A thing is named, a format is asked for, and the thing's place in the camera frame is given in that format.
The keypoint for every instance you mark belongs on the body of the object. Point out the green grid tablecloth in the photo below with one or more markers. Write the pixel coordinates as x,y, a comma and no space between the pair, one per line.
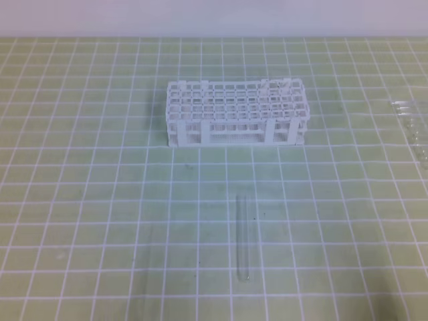
101,220

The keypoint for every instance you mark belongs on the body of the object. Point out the clear glass test tube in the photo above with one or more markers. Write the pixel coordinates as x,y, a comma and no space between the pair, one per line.
242,238

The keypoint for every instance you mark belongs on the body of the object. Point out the white plastic test tube rack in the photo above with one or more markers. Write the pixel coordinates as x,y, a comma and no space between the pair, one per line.
264,112

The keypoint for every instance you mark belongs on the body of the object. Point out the clear test tubes pile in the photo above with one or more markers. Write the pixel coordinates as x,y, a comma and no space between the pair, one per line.
413,117

